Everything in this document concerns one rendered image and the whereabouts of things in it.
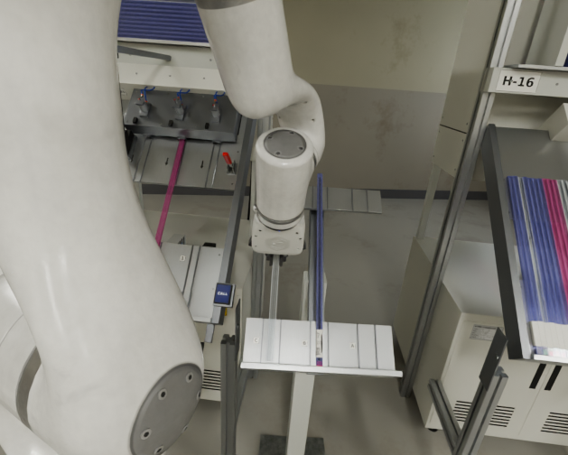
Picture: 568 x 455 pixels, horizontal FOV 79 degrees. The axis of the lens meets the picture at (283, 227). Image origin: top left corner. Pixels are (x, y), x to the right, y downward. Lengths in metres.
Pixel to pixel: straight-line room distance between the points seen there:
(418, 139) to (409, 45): 1.05
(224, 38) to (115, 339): 0.30
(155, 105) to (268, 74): 0.80
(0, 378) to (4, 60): 0.22
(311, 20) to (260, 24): 3.77
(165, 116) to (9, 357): 0.91
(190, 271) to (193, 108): 0.49
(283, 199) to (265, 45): 0.22
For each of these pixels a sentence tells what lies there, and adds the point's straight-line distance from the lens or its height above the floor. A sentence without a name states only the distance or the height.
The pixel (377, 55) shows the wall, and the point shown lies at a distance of 4.37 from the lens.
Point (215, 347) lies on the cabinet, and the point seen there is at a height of 0.35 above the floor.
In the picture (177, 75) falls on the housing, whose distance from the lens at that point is 1.22.
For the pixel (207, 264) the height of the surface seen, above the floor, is 0.82.
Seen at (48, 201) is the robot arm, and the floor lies 1.22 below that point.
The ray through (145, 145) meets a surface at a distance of 1.19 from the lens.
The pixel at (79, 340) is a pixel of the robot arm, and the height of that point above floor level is 1.14.
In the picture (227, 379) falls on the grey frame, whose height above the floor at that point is 0.50.
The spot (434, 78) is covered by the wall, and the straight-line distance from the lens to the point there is 4.68.
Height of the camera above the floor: 1.30
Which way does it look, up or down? 23 degrees down
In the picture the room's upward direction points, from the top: 4 degrees clockwise
